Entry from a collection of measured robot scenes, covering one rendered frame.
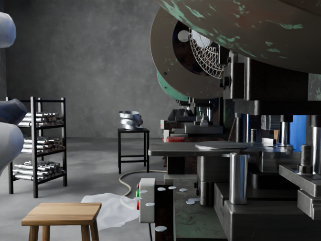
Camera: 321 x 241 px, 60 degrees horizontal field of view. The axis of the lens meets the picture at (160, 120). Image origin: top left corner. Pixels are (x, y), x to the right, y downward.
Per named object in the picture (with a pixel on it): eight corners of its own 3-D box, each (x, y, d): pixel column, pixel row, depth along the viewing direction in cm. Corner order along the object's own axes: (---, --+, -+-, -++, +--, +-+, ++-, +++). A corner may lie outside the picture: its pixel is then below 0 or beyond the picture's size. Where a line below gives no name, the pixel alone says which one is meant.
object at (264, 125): (266, 130, 65) (266, 114, 65) (259, 128, 70) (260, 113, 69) (280, 130, 65) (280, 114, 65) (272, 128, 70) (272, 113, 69)
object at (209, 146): (147, 208, 62) (147, 148, 61) (152, 189, 76) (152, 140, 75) (261, 209, 61) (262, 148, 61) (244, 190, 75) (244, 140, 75)
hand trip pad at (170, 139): (165, 159, 99) (165, 138, 98) (166, 156, 105) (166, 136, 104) (186, 159, 99) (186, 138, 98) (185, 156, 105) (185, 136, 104)
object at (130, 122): (118, 174, 351) (117, 111, 346) (117, 166, 395) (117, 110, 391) (149, 172, 358) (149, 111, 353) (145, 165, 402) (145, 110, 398)
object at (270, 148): (262, 172, 60) (262, 151, 60) (244, 158, 75) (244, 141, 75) (304, 172, 60) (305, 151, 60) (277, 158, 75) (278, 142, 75)
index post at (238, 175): (231, 204, 49) (232, 150, 49) (228, 198, 52) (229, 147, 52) (247, 204, 49) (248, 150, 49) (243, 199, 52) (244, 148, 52)
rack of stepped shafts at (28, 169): (39, 199, 259) (36, 96, 253) (4, 193, 276) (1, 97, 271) (70, 186, 299) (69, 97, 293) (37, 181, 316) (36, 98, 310)
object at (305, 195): (313, 220, 43) (315, 153, 42) (272, 187, 60) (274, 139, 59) (353, 220, 43) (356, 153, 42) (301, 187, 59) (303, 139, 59)
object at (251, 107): (254, 127, 57) (255, 100, 57) (232, 121, 77) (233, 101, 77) (334, 127, 57) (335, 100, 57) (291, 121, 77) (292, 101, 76)
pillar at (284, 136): (282, 159, 75) (283, 106, 74) (279, 157, 77) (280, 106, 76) (290, 159, 75) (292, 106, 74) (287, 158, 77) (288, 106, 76)
